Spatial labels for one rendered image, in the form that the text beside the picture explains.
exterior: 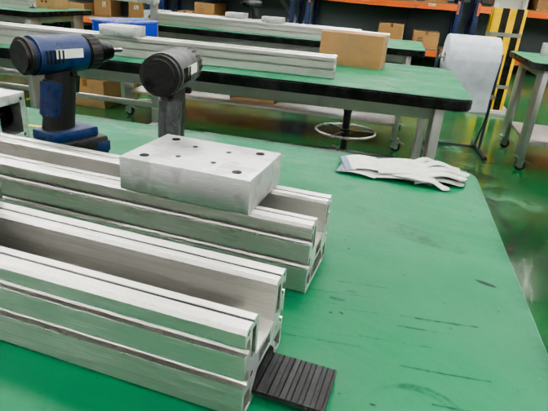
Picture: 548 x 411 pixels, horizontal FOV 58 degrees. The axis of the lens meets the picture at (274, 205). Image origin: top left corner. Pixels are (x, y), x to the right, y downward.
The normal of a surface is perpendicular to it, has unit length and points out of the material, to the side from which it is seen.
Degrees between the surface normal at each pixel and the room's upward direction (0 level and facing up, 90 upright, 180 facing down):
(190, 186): 90
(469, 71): 103
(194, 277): 90
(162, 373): 90
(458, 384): 0
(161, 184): 90
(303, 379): 0
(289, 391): 0
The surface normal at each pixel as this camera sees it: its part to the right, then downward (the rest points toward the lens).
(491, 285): 0.07, -0.91
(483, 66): -0.18, 0.46
